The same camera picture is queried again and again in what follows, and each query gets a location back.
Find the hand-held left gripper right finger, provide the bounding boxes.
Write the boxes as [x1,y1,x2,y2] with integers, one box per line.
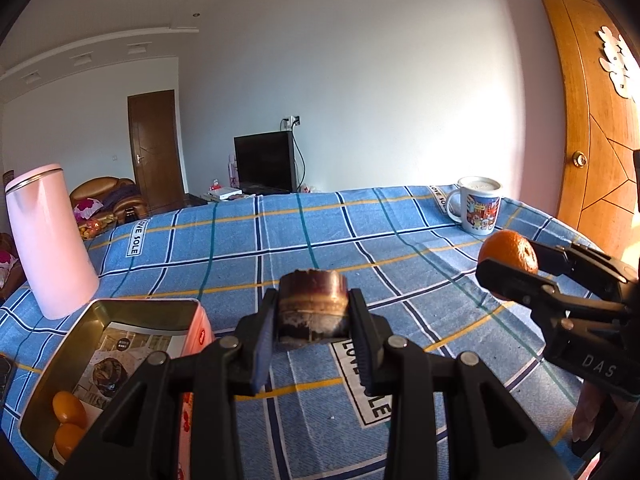
[347,287,576,480]

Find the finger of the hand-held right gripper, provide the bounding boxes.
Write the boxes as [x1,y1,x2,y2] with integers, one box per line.
[475,257,571,333]
[530,240,640,302]

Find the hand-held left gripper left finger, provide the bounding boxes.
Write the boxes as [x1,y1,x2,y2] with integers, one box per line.
[59,287,281,480]

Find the large orange tangerine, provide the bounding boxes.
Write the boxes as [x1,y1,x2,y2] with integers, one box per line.
[477,229,540,302]

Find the brown ringed taro piece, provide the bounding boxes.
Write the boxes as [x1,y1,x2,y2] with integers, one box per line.
[276,269,349,345]

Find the small yellow kumquat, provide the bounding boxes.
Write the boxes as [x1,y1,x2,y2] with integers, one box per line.
[52,391,88,425]

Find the pink tin box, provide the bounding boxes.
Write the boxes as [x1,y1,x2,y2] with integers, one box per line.
[19,298,216,478]

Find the small orange kumquat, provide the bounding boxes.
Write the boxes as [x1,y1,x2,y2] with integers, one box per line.
[53,423,87,461]

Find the person's right hand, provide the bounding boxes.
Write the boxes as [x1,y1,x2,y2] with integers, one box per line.
[571,377,608,443]

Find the white printed mug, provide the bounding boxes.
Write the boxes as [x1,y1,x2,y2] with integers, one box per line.
[446,176,502,236]

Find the blue plaid tablecloth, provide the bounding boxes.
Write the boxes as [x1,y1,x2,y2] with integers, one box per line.
[0,185,621,480]

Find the printed paper sheet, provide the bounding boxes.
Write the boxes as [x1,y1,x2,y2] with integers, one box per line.
[72,322,193,411]

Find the light wooden door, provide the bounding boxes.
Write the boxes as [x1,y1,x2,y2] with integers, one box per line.
[526,0,640,261]

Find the dark television stand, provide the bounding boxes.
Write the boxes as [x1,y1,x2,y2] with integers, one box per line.
[185,187,301,206]

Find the black television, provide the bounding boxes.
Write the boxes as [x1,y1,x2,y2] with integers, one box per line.
[233,131,296,193]

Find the white paper door decoration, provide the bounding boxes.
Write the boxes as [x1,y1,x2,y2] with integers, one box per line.
[597,26,640,98]

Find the dark brown door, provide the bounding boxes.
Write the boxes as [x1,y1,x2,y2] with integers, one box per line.
[127,89,185,213]

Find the brown leather armchair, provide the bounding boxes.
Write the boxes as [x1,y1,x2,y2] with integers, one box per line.
[69,176,148,223]

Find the pink electric kettle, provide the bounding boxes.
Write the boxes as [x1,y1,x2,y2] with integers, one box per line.
[4,163,100,320]

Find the brown leather sofa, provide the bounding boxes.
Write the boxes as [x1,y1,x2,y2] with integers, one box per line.
[0,232,23,303]

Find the black power cable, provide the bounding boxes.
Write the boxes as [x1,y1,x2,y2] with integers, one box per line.
[290,125,308,193]

